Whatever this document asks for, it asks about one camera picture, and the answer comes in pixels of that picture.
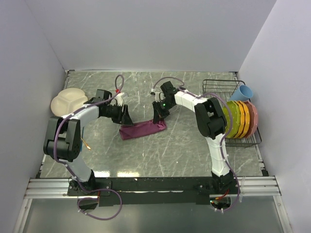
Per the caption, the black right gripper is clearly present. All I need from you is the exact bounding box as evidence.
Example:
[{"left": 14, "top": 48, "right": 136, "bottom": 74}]
[{"left": 153, "top": 100, "right": 175, "bottom": 124}]

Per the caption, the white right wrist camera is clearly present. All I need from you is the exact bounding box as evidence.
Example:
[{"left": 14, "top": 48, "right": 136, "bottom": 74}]
[{"left": 150, "top": 88, "right": 165, "bottom": 102}]

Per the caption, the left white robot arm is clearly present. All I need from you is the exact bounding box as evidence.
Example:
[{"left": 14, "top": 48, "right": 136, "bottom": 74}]
[{"left": 43, "top": 89, "right": 134, "bottom": 195}]

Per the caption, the aluminium frame rail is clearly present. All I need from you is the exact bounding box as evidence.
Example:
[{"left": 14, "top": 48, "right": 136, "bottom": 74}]
[{"left": 24, "top": 176, "right": 281, "bottom": 199}]

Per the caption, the black wire dish rack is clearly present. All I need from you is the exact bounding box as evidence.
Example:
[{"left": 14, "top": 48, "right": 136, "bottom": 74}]
[{"left": 202, "top": 79, "right": 262, "bottom": 148}]

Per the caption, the light blue plastic cup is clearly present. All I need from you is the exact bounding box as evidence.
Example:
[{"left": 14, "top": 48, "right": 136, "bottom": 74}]
[{"left": 229, "top": 85, "right": 253, "bottom": 101}]

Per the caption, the cream divided ceramic plate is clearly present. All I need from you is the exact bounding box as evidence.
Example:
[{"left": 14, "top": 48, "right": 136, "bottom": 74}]
[{"left": 51, "top": 88, "right": 88, "bottom": 117}]

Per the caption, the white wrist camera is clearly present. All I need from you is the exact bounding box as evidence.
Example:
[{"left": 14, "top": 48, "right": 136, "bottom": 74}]
[
  {"left": 150, "top": 88, "right": 165, "bottom": 102},
  {"left": 114, "top": 92, "right": 128, "bottom": 106}
]

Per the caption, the orange scalloped plate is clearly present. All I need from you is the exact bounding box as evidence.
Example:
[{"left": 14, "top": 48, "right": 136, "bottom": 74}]
[{"left": 234, "top": 100, "right": 250, "bottom": 138}]

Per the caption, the green scalloped plate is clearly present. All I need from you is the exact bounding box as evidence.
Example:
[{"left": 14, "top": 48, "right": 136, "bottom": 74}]
[{"left": 222, "top": 101, "right": 241, "bottom": 138}]

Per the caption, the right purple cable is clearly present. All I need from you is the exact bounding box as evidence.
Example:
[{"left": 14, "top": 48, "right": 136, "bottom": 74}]
[{"left": 153, "top": 77, "right": 242, "bottom": 214}]

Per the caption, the gold metal spoon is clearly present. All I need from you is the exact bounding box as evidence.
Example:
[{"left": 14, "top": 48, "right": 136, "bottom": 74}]
[{"left": 81, "top": 138, "right": 91, "bottom": 150}]

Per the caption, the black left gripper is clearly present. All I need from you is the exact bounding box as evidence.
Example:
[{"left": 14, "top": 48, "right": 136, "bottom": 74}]
[{"left": 103, "top": 103, "right": 134, "bottom": 126}]

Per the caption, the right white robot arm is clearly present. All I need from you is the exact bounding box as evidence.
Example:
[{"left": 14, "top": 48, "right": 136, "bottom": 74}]
[{"left": 151, "top": 81, "right": 232, "bottom": 194}]

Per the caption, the pink scalloped plate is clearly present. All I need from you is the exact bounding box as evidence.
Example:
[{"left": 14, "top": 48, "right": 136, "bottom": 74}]
[{"left": 244, "top": 101, "right": 259, "bottom": 138}]

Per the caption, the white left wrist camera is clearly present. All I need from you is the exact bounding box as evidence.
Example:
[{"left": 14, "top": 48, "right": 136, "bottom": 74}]
[{"left": 114, "top": 92, "right": 128, "bottom": 106}]

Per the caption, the purple cloth napkin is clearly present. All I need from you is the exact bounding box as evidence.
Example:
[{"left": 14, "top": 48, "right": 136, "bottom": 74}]
[{"left": 119, "top": 119, "right": 167, "bottom": 140}]

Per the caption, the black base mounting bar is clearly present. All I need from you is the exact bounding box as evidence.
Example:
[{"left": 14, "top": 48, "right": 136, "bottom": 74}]
[{"left": 67, "top": 177, "right": 238, "bottom": 207}]

